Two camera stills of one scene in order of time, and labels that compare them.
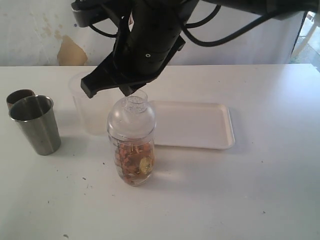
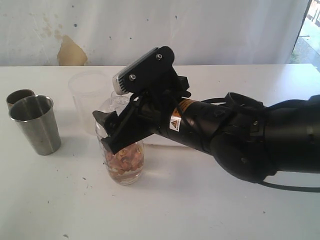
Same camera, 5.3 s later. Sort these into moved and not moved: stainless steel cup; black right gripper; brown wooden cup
Moved: black right gripper
Not moved: brown wooden cup; stainless steel cup
